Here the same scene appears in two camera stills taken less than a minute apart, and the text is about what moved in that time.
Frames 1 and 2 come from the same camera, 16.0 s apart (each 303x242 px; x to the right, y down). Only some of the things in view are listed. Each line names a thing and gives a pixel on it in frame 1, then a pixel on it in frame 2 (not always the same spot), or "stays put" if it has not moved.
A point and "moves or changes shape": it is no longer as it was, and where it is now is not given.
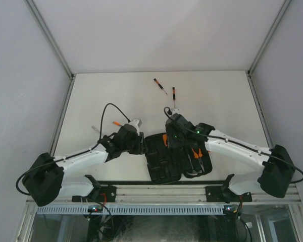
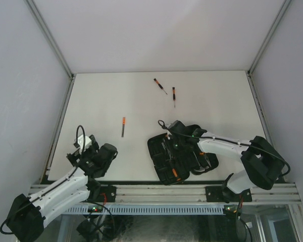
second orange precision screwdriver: x=173 y=96 stays put
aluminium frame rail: x=164 y=194 stays put
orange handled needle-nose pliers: x=198 y=157 moves or changes shape
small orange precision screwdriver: x=158 y=83 stays put
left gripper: x=140 y=145 -> x=73 y=157
